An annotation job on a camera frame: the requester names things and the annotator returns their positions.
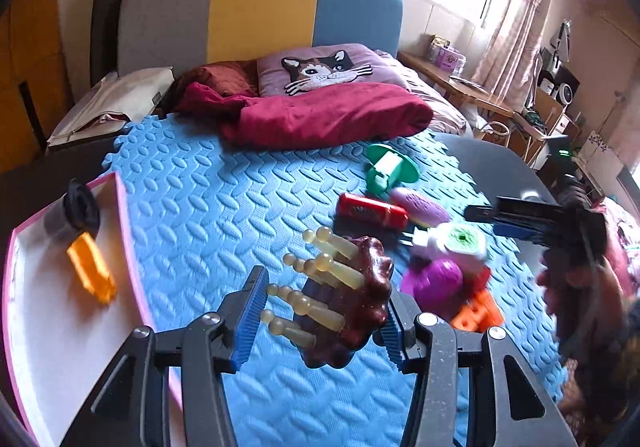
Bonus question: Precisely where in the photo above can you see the purple perforated dome toy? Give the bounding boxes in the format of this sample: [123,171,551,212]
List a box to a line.
[400,259,463,317]

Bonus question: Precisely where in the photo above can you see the lilac patterned oval toy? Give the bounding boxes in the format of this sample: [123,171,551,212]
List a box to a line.
[390,187,451,227]

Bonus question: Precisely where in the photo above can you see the brown massage brush yellow pegs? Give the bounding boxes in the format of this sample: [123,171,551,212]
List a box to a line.
[260,226,394,369]

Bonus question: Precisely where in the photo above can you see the person right hand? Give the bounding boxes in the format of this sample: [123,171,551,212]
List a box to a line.
[537,249,638,363]

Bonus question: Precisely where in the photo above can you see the white green round toy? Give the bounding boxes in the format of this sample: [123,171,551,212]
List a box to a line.
[411,222,488,274]

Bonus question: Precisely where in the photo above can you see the red puzzle block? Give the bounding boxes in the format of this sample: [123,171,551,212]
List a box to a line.
[461,265,491,300]

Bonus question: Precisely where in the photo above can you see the orange building block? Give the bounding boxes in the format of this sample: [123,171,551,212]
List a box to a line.
[450,289,504,333]

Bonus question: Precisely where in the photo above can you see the pink rimmed white tray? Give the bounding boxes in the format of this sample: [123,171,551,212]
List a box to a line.
[2,173,153,446]

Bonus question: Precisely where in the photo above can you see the wooden side desk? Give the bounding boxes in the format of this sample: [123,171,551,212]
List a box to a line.
[397,51,544,166]

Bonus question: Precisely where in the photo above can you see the green tape dispenser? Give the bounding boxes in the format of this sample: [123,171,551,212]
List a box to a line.
[366,144,420,196]

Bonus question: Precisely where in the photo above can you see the red cylindrical can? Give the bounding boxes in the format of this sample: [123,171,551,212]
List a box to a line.
[336,192,409,230]

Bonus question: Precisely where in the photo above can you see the pink box on desk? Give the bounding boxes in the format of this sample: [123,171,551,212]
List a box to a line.
[435,46,466,76]

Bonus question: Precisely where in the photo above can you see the orange plastic clip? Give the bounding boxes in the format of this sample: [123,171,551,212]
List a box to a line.
[66,233,117,305]

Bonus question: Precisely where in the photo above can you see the pink floral curtain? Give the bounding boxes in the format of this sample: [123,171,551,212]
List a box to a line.
[472,0,551,111]

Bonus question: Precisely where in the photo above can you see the clear jar black lid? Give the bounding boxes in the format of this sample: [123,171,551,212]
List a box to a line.
[43,179,101,247]

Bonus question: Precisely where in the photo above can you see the crimson blanket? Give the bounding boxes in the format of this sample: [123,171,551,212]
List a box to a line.
[175,83,433,150]

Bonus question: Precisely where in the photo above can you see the blue foam puzzle mat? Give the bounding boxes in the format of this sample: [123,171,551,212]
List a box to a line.
[101,114,572,447]

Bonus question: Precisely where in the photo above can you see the cat print purple pillow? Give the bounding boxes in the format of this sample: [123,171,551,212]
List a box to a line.
[257,44,407,97]

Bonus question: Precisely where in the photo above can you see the beige canvas bag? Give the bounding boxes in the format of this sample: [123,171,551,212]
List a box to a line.
[47,68,174,148]

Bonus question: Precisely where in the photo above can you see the grey yellow blue headboard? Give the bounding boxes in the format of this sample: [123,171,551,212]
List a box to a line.
[117,0,404,75]

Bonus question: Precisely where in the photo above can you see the black rolled mat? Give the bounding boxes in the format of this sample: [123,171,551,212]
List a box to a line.
[89,0,122,86]

